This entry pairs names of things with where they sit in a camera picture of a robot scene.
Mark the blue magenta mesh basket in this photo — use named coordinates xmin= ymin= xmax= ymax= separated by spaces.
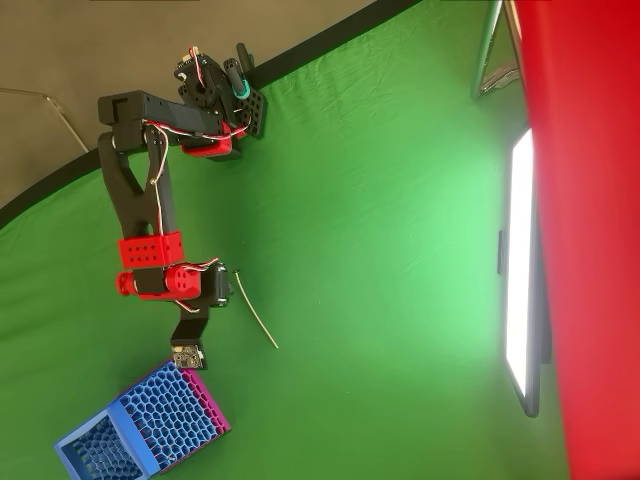
xmin=53 ymin=359 xmax=232 ymax=480

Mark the green table cloth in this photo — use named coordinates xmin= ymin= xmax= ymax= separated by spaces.
xmin=0 ymin=0 xmax=572 ymax=480

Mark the thin grey floor rod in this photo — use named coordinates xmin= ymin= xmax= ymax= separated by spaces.
xmin=0 ymin=86 xmax=91 ymax=154

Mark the black LED light panel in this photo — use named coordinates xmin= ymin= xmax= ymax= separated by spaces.
xmin=496 ymin=127 xmax=554 ymax=419

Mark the chrome tube stand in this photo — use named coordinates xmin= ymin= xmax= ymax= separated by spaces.
xmin=469 ymin=0 xmax=524 ymax=101

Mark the black camera on bracket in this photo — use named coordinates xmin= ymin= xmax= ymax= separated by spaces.
xmin=169 ymin=298 xmax=210 ymax=372

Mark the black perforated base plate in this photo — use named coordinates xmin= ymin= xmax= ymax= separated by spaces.
xmin=238 ymin=85 xmax=269 ymax=140

